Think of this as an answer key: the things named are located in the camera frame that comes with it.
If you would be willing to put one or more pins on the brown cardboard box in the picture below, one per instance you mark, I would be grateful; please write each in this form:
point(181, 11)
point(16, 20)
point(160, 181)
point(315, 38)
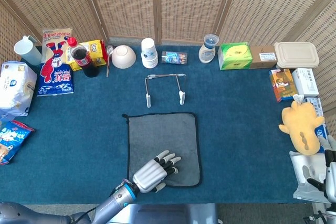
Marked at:
point(262, 60)

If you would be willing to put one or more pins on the white and blue box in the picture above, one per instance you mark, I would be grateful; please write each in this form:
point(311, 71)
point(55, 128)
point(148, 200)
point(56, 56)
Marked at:
point(316, 104)

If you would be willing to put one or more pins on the metal spoon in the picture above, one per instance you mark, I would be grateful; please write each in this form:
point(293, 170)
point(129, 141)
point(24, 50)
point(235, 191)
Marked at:
point(109, 49)

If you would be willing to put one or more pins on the green tissue box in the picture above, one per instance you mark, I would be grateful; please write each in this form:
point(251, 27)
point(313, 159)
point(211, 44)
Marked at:
point(236, 56)

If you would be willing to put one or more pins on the cream bottle blue cap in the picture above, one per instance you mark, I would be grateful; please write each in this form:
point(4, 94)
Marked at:
point(207, 53)

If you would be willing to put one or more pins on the white metal rack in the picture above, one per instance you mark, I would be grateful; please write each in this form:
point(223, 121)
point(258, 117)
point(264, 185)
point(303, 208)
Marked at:
point(148, 100)

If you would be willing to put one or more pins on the white plastic jug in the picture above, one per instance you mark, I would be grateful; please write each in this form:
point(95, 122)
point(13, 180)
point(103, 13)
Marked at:
point(29, 53)

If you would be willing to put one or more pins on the bamboo folding screen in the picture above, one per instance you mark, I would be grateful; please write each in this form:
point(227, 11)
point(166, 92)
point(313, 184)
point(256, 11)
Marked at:
point(183, 6)

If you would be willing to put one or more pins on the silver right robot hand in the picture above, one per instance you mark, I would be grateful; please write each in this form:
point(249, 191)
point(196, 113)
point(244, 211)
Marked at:
point(331, 182)

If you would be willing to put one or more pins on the cola bottle red label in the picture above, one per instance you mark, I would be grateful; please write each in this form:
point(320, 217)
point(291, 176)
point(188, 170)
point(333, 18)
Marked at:
point(84, 61)

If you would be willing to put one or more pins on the clear biscuit tube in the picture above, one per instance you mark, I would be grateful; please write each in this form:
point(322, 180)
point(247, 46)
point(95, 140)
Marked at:
point(174, 58)

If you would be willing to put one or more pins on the blue snack bag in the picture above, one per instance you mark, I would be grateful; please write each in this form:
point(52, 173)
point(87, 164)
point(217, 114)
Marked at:
point(13, 140)

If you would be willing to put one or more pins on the white plastic bag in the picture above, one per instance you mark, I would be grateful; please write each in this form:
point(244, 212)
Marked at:
point(299, 163)

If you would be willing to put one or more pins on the grey and blue cloth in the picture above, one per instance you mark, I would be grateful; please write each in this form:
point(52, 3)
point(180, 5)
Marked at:
point(162, 134)

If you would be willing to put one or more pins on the orange carton box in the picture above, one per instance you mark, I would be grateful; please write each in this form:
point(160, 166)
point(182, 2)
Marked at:
point(283, 85)

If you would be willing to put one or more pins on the beige lidded food container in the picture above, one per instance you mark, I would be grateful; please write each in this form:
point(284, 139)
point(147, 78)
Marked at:
point(296, 54)

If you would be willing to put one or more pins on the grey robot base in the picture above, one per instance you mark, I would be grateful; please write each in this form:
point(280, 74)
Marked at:
point(170, 214)

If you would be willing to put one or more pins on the blue carpet table cover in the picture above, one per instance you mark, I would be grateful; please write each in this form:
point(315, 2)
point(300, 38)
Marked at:
point(236, 142)

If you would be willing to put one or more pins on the stack of paper cups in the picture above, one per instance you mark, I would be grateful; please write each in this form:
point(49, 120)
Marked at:
point(149, 53)

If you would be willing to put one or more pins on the yellow Lipo biscuit pack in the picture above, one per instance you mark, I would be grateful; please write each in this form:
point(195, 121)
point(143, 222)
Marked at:
point(95, 51)

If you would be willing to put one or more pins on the red white blue food bag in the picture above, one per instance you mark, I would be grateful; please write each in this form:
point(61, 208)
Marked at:
point(55, 77)

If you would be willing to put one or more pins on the yellow plush toy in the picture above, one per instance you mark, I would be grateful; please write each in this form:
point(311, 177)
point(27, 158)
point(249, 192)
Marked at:
point(302, 124)

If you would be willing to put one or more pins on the cream bowl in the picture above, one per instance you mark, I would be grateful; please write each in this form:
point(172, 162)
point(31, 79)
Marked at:
point(123, 57)

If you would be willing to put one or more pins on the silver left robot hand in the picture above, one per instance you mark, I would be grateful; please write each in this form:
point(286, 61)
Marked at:
point(149, 175)

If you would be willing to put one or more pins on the white box with barcode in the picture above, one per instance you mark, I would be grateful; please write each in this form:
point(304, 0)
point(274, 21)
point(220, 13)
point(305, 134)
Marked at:
point(305, 82)

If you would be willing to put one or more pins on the large white flour bag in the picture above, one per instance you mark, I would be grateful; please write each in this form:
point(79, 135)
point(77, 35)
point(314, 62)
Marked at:
point(15, 90)

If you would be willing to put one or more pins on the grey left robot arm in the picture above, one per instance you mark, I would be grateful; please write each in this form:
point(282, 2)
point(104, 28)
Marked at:
point(115, 200)

